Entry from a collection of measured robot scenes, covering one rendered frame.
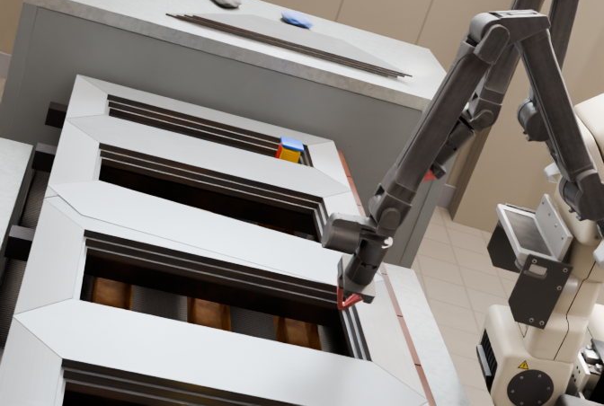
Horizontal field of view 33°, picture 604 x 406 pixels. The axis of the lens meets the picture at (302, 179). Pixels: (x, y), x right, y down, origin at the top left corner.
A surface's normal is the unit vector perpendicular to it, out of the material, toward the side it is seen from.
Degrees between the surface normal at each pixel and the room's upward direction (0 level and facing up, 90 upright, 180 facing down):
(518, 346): 8
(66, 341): 0
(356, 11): 90
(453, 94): 82
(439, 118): 82
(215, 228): 0
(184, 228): 0
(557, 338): 90
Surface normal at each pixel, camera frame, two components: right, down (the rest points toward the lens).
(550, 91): 0.08, 0.32
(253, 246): 0.31, -0.88
